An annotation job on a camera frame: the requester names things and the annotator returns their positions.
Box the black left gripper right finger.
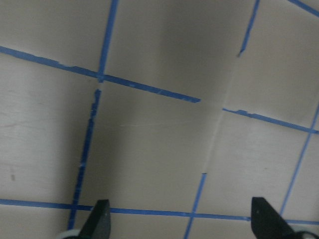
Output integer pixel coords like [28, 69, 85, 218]
[251, 197, 296, 239]

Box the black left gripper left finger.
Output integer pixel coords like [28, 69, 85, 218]
[78, 199, 111, 239]

